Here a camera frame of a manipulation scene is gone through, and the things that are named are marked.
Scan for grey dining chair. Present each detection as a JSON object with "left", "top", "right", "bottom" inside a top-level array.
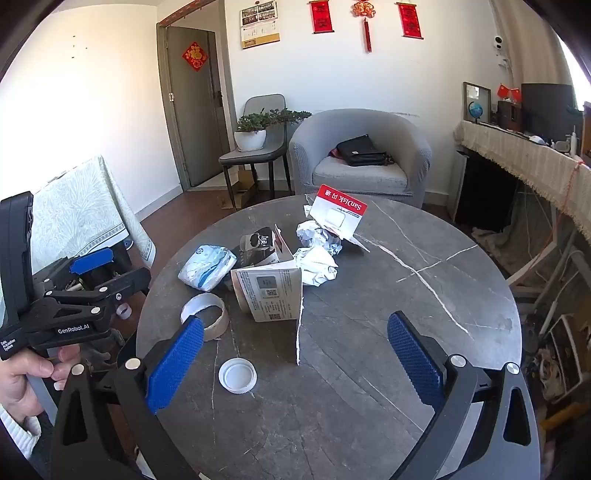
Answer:
[{"left": 219, "top": 94, "right": 293, "bottom": 210}]

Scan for person's left hand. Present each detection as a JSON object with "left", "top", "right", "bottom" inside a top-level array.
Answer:
[{"left": 0, "top": 345, "right": 86, "bottom": 418}]

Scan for black bag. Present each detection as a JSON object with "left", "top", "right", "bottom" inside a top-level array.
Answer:
[{"left": 335, "top": 135, "right": 393, "bottom": 167}]

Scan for wall calendar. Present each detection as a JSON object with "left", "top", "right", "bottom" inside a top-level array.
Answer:
[{"left": 240, "top": 1, "right": 281, "bottom": 49}]

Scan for black cabinet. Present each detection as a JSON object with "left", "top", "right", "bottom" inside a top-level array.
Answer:
[{"left": 455, "top": 154, "right": 525, "bottom": 232}]

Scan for red diamond door decoration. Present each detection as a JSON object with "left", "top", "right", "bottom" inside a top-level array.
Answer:
[{"left": 182, "top": 42, "right": 209, "bottom": 72}]

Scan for blue white tissue pack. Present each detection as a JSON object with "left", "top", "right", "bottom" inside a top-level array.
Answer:
[{"left": 178, "top": 246, "right": 238, "bottom": 292}]

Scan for black monitor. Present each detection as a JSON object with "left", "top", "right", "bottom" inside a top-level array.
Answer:
[{"left": 521, "top": 83, "right": 583, "bottom": 137}]

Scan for picture frame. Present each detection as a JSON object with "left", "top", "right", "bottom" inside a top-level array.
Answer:
[{"left": 462, "top": 82, "right": 491, "bottom": 124}]

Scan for brown wooden box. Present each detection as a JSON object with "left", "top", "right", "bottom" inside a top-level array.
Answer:
[{"left": 497, "top": 100, "right": 522, "bottom": 131}]

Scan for grey hanging cloth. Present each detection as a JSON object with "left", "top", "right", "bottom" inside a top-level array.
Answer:
[{"left": 471, "top": 185, "right": 571, "bottom": 280}]

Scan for red knot wall hanging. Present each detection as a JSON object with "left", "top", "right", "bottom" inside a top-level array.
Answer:
[{"left": 352, "top": 0, "right": 377, "bottom": 54}]

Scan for black printed packaging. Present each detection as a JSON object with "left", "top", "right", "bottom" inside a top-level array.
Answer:
[{"left": 231, "top": 226, "right": 282, "bottom": 268}]

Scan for grey door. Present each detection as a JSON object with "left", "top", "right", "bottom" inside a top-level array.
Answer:
[{"left": 157, "top": 21, "right": 236, "bottom": 192}]

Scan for white wire rack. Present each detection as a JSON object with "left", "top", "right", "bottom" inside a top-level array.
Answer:
[{"left": 536, "top": 314, "right": 591, "bottom": 402}]

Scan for red wall scroll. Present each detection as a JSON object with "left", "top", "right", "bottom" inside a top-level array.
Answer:
[
  {"left": 396, "top": 1, "right": 423, "bottom": 39},
  {"left": 308, "top": 0, "right": 334, "bottom": 34}
]

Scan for white paper ball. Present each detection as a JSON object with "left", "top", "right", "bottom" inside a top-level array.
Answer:
[
  {"left": 295, "top": 220, "right": 345, "bottom": 254},
  {"left": 293, "top": 246, "right": 339, "bottom": 287}
]

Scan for white desk gadget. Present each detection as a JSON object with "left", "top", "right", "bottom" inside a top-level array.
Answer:
[{"left": 551, "top": 124, "right": 581, "bottom": 157}]

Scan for potted plant in white pot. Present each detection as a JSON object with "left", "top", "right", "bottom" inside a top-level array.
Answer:
[{"left": 233, "top": 107, "right": 314, "bottom": 152}]

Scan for beige fringed desk cloth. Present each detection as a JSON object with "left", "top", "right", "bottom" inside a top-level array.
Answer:
[{"left": 455, "top": 119, "right": 591, "bottom": 232}]

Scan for white bottle cap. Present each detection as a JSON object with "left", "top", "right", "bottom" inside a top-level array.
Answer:
[{"left": 218, "top": 359, "right": 258, "bottom": 394}]

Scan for cardboard tape ring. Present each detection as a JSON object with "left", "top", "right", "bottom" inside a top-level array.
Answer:
[{"left": 180, "top": 294, "right": 230, "bottom": 341}]

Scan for red white card packaging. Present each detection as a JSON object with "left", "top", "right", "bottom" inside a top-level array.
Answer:
[{"left": 306, "top": 184, "right": 371, "bottom": 253}]

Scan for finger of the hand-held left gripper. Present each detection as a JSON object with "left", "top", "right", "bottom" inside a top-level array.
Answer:
[
  {"left": 28, "top": 267, "right": 152, "bottom": 325},
  {"left": 33, "top": 248, "right": 116, "bottom": 291}
]

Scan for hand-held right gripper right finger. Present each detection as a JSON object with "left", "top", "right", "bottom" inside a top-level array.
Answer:
[{"left": 387, "top": 311, "right": 541, "bottom": 480}]

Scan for grey armchair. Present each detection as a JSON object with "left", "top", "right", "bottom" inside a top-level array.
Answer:
[{"left": 288, "top": 109, "right": 432, "bottom": 209}]

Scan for torn printed cardboard box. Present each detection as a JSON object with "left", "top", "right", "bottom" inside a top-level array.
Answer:
[{"left": 230, "top": 224, "right": 304, "bottom": 366}]

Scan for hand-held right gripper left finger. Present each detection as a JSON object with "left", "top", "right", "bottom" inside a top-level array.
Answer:
[{"left": 51, "top": 316, "right": 205, "bottom": 480}]

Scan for green white patterned cloth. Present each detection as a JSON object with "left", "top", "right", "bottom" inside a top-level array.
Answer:
[{"left": 30, "top": 155, "right": 157, "bottom": 268}]

